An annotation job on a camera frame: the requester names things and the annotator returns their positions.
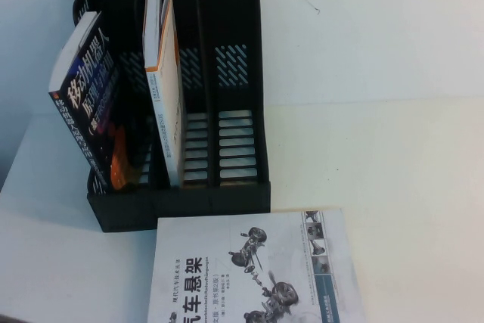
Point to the black plastic book stand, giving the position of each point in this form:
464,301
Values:
234,16

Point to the grey car suspension book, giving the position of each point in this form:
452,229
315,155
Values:
211,247

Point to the dark mobile robot book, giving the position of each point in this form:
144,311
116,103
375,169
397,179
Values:
87,92

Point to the white orange ROS2 book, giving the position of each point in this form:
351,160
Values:
166,92

